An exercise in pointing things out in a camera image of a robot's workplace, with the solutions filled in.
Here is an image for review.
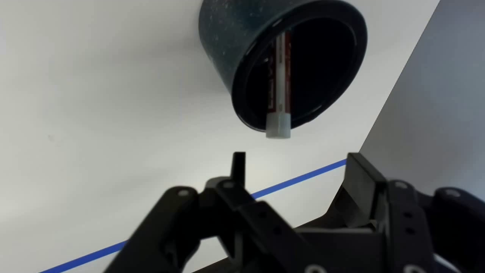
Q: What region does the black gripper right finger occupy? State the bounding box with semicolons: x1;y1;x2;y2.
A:
344;152;485;273

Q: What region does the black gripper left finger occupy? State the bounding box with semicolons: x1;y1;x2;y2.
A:
104;151;325;273

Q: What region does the blue tape strip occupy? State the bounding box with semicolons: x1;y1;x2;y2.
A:
40;158;351;273

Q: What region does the dark speckled mug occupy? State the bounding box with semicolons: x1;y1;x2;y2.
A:
197;0;370;134

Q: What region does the red and white marker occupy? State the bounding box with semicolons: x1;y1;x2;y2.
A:
264;31;294;140

